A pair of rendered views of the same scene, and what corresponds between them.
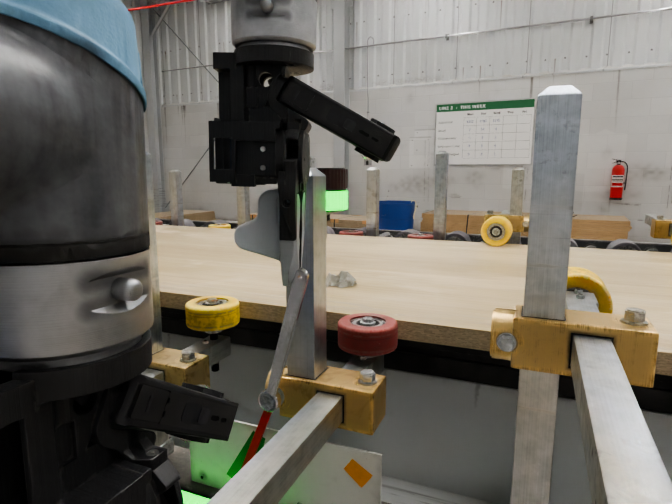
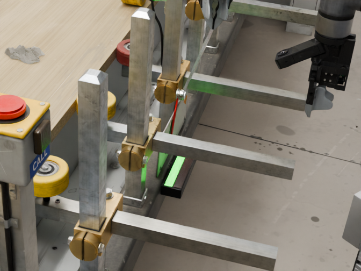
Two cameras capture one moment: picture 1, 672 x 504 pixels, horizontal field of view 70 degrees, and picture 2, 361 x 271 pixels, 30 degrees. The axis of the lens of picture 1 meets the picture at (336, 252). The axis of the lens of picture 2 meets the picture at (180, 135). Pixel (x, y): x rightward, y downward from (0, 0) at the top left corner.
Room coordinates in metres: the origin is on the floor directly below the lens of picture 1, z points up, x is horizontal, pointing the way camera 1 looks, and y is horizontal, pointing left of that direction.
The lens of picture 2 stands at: (0.76, 1.37, 1.62)
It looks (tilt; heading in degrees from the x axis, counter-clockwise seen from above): 34 degrees down; 259
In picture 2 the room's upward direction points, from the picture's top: 5 degrees clockwise
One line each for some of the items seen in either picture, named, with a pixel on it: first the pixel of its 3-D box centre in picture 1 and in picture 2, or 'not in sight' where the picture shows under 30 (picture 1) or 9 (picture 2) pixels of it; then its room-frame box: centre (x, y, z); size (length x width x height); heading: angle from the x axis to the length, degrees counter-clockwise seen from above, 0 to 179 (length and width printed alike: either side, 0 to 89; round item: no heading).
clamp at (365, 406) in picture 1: (325, 393); (171, 80); (0.53, 0.01, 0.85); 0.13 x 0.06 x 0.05; 67
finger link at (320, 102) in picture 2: not in sight; (319, 103); (0.22, 0.14, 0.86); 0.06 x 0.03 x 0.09; 157
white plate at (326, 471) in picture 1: (276, 469); (173, 128); (0.53, 0.07, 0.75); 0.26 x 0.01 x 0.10; 67
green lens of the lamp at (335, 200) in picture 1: (323, 199); not in sight; (0.58, 0.02, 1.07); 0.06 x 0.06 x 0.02
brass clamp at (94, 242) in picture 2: not in sight; (96, 225); (0.72, 0.47, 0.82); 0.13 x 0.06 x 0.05; 67
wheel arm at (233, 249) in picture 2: not in sight; (152, 231); (0.63, 0.50, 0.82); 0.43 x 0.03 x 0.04; 157
